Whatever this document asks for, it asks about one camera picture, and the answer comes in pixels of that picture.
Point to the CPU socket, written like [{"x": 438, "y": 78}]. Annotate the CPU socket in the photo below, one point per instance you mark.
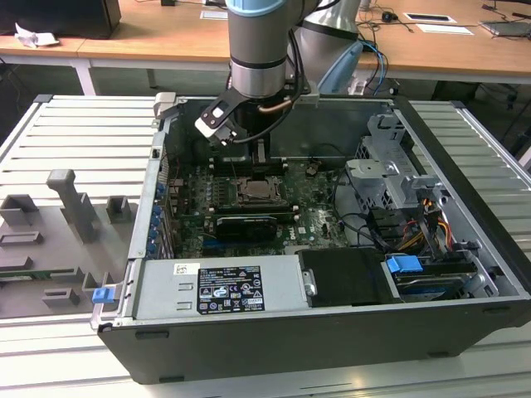
[{"x": 279, "y": 199}]

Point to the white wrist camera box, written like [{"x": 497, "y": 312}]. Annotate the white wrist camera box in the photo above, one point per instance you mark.
[{"x": 211, "y": 118}]

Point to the thin metal locking lever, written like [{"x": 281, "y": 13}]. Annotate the thin metal locking lever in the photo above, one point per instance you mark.
[{"x": 235, "y": 171}]

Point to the white paper sheet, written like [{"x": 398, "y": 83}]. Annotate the white paper sheet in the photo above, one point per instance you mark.
[{"x": 446, "y": 29}]

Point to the grey power supply unit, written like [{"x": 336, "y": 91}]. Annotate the grey power supply unit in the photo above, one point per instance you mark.
[{"x": 166, "y": 290}]

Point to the black monitor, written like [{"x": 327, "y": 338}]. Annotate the black monitor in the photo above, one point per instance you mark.
[{"x": 62, "y": 16}]

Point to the hard disk in blue carrier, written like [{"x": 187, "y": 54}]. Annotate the hard disk in blue carrier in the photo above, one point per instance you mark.
[{"x": 404, "y": 264}]

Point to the black RAM slots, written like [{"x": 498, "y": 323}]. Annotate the black RAM slots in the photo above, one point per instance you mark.
[
  {"x": 257, "y": 209},
  {"x": 232, "y": 168}
]

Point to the grey metal disk bay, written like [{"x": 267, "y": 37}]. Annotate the grey metal disk bay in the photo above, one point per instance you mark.
[{"x": 373, "y": 182}]

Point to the black graphics card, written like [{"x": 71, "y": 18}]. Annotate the black graphics card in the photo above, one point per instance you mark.
[{"x": 245, "y": 228}]

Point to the black computer mouse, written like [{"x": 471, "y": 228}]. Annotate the black computer mouse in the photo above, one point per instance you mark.
[{"x": 389, "y": 16}]

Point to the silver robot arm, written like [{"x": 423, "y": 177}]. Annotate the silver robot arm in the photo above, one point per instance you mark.
[{"x": 257, "y": 41}]

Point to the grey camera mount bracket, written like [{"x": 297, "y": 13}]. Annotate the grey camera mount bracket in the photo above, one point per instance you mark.
[{"x": 307, "y": 98}]

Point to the pale blue teach pendant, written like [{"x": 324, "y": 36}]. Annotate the pale blue teach pendant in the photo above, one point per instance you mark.
[{"x": 344, "y": 62}]

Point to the black open PC case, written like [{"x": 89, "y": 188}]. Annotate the black open PC case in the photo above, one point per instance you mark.
[{"x": 290, "y": 352}]

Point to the crumpled white paper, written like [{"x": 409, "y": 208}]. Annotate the crumpled white paper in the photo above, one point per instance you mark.
[{"x": 31, "y": 36}]

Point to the green motherboard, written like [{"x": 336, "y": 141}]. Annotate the green motherboard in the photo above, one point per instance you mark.
[{"x": 315, "y": 232}]

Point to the grey parts rack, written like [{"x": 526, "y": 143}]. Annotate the grey parts rack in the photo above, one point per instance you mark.
[{"x": 79, "y": 207}]

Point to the blue case latch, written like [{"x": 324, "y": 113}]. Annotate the blue case latch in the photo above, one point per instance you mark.
[{"x": 102, "y": 295}]

